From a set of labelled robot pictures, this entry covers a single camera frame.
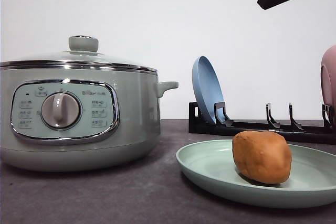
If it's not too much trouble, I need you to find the brown potato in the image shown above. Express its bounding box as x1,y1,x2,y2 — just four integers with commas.
232,131,292,184

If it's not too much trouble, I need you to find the green plate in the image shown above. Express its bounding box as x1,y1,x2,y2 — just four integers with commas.
176,140,336,209

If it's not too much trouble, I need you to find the glass steamer lid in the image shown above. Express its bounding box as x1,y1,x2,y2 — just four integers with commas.
0,36,158,73

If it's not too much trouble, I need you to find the pink plate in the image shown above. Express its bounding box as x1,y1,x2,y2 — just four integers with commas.
321,45,336,131

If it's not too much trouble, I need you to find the blue plate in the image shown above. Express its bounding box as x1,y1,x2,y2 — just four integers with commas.
192,56,224,125

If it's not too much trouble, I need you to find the black plate rack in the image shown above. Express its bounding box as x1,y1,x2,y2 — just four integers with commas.
189,102,336,144

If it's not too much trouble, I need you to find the green electric steamer pot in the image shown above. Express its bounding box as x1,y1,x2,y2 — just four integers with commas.
0,63,179,171

